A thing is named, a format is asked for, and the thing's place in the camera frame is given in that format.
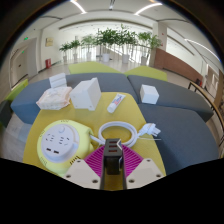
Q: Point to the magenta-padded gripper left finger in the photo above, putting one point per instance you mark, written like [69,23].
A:
[83,173]

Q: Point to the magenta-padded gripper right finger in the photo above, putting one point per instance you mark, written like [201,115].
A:
[143,172]

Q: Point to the black charger block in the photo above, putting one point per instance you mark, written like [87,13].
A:
[112,160]

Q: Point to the round yellow white power strip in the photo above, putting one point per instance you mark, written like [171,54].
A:
[60,143]

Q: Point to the small white tube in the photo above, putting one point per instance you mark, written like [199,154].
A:
[116,103]

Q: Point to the small white cube box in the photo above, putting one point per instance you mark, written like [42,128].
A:
[149,94]

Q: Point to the white cardboard box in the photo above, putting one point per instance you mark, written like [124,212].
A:
[85,95]

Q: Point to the wet wipes soft pack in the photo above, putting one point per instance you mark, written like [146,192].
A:
[54,98]

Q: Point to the white stacked tissue packs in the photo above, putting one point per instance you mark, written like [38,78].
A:
[57,80]

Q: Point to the dark grey ottoman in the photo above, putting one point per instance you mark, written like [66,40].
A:
[5,113]

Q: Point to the lime green sofa seat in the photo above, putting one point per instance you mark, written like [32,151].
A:
[90,68]
[146,73]
[16,90]

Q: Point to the wooden bench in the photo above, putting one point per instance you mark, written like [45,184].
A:
[206,95]

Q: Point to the reddish brown low counter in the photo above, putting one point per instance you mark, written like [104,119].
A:
[176,66]

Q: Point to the red fire extinguisher box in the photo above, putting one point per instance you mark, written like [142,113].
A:
[48,63]

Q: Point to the row of potted plants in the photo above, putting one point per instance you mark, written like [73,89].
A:
[108,38]

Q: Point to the green exit sign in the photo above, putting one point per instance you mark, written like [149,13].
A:
[25,38]

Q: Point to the ceiling strip lights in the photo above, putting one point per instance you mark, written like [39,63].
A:
[146,9]

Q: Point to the framed wall picture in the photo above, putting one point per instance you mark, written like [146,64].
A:
[49,42]

